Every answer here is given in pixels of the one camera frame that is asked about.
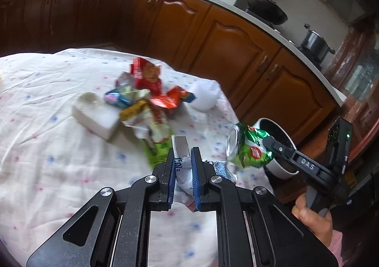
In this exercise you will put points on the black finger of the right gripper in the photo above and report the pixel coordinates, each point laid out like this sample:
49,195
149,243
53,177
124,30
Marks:
314,173

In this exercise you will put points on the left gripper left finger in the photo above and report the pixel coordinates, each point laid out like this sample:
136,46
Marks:
167,179

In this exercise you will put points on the white foam block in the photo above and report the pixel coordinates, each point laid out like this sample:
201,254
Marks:
92,112

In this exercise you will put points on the orange red snack wrapper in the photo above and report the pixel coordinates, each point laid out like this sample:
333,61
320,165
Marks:
173,98

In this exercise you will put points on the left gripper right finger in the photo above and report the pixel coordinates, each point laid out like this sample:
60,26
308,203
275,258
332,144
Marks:
201,173

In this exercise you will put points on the wooden kitchen cabinets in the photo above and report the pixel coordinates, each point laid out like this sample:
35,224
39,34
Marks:
260,75

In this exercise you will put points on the white blue wrapper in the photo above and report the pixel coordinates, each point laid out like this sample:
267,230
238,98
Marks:
184,178

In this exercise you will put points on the yellow white snack bag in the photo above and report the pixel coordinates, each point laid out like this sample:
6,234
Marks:
147,121

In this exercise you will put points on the steel cooking pot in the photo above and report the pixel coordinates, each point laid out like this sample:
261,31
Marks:
315,45

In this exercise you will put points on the floral white tablecloth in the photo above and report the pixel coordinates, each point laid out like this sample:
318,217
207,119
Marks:
51,165

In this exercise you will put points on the crushed green can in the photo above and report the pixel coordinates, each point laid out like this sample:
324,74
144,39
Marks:
245,147

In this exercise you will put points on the white plastic cup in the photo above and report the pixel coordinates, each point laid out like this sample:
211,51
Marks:
206,93

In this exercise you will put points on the colourful foil wrapper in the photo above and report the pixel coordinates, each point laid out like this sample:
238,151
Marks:
125,96

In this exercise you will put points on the black frying pan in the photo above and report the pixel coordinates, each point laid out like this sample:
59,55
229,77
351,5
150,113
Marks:
267,10

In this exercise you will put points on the right hand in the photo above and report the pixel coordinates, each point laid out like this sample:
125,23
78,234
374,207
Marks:
321,226

